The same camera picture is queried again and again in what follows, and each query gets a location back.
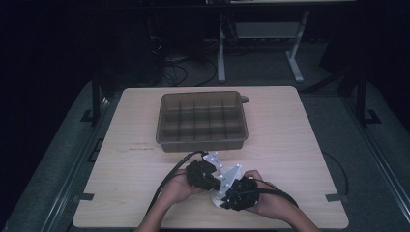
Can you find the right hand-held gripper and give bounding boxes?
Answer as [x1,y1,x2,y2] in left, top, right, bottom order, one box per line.
[220,163,259,212]

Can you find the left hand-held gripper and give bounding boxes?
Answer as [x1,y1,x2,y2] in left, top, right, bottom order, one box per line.
[186,152,223,190]

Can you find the brown divided storage box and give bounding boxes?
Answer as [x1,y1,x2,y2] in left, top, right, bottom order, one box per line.
[155,90,249,153]

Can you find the person's left hand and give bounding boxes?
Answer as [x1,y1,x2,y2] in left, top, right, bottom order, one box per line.
[160,169,202,207]

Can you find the person's right hand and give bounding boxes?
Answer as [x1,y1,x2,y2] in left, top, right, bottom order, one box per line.
[244,170,293,220]

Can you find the black tape strip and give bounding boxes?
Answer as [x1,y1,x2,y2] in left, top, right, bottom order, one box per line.
[72,192,96,202]
[324,192,350,203]

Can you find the grey panel under desk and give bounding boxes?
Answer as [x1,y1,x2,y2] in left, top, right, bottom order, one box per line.
[235,21,301,39]

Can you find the left hand-held gripper cable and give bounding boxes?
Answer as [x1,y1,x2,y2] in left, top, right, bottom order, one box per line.
[144,150,208,217]

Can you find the hand-held gripper cable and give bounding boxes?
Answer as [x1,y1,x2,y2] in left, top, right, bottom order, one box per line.
[144,150,208,217]
[248,178,299,208]

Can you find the right hand-held gripper cable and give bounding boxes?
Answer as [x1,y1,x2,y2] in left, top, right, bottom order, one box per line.
[248,178,299,208]

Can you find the thin black floor cable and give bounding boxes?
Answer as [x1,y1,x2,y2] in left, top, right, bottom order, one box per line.
[322,151,350,197]

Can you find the black floor cables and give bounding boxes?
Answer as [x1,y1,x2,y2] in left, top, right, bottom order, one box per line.
[148,35,219,87]

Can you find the white metal desk frame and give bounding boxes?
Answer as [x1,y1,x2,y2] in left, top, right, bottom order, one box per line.
[206,0,357,84]

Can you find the aluminium floor rail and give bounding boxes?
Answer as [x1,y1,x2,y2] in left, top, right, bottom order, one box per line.
[342,96,410,223]
[40,96,112,232]

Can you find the black metal post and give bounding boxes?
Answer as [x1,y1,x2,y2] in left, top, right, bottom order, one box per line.
[355,72,382,126]
[80,72,103,125]

